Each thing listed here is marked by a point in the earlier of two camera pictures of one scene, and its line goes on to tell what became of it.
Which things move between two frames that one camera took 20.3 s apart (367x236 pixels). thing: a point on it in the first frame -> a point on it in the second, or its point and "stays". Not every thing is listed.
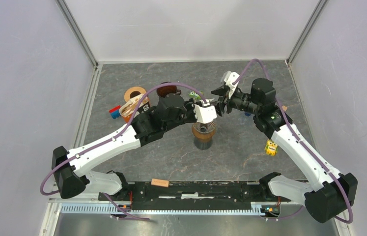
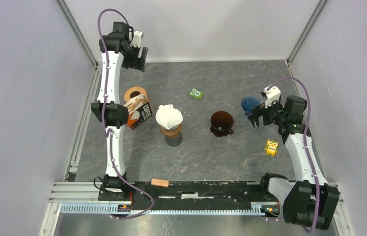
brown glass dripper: (162, 91) -> (221, 123)
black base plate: (232, 194) stays
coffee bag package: (127, 110) stays
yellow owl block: (271, 148) stays
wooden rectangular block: (159, 182) stays
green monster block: (192, 94) stays
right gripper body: (237, 101) -> (273, 114)
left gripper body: (191, 116) -> (130, 59)
